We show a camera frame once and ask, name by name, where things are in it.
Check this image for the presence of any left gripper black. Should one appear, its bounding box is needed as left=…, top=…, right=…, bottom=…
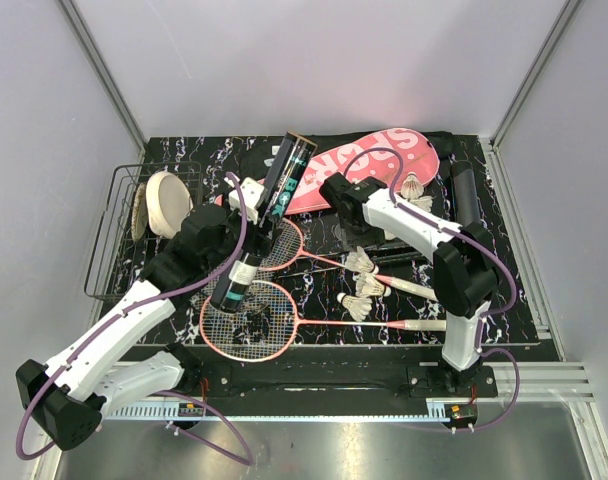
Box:
left=204, top=190, right=282, bottom=271

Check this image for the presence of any black teal shuttlecock tube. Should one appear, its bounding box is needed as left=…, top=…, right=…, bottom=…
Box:
left=210, top=133, right=317, bottom=313

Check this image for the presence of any white shuttlecock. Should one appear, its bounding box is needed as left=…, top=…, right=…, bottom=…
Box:
left=344, top=246, right=379, bottom=275
left=408, top=195, right=433, bottom=213
left=337, top=293, right=372, bottom=322
left=355, top=273, right=391, bottom=298
left=400, top=173, right=424, bottom=201

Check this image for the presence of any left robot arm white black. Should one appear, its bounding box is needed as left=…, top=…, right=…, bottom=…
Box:
left=16, top=204, right=282, bottom=451

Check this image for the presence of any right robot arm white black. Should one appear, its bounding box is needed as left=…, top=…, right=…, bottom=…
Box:
left=319, top=173, right=500, bottom=397

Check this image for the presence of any upper pink badminton racket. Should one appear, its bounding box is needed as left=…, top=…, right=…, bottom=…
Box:
left=260, top=220, right=437, bottom=301

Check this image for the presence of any pink badminton racket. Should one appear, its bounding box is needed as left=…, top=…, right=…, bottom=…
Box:
left=260, top=220, right=437, bottom=301
left=199, top=280, right=446, bottom=363

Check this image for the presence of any lower pink badminton racket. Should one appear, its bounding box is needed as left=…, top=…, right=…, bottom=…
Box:
left=199, top=280, right=446, bottom=363

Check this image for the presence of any clear plastic tube lid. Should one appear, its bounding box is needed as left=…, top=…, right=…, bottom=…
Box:
left=332, top=224, right=353, bottom=243

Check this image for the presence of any white shuttlecock beside bag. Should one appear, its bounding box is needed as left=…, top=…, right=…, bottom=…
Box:
left=408, top=195, right=433, bottom=213

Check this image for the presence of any pink racket cover bag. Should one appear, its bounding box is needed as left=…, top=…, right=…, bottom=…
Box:
left=214, top=126, right=441, bottom=217

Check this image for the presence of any black racket bag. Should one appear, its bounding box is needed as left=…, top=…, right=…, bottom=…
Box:
left=238, top=131, right=458, bottom=179

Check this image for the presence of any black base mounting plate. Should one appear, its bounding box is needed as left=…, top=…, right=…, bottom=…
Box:
left=201, top=361, right=498, bottom=400

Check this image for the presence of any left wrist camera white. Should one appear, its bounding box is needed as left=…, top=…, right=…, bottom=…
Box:
left=228, top=177, right=267, bottom=224

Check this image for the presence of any black racket upper handle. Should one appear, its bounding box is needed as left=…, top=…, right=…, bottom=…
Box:
left=365, top=238, right=416, bottom=252

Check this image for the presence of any black wire basket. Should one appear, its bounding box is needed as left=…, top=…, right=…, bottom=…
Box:
left=83, top=161, right=203, bottom=302

